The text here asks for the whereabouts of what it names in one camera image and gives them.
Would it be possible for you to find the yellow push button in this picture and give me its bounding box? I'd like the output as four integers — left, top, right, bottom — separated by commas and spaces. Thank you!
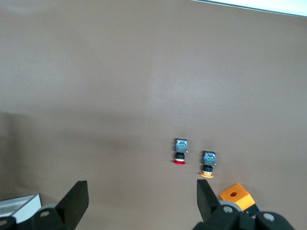
200, 150, 217, 179

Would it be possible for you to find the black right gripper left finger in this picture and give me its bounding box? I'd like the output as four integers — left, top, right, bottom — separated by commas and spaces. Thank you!
0, 180, 90, 230

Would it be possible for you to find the brown table mat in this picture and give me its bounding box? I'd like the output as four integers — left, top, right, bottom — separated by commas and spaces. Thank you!
0, 0, 307, 230

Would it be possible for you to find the orange button enclosure box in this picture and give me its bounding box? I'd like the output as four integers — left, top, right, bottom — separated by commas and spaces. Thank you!
219, 182, 261, 219

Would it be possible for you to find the white plastic drawer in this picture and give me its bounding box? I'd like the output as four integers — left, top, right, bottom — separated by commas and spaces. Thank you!
0, 193, 41, 225

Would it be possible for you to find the red push button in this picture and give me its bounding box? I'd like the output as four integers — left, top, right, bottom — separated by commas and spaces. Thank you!
172, 137, 189, 166

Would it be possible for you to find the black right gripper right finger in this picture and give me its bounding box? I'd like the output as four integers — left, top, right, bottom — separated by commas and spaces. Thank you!
191, 179, 296, 230

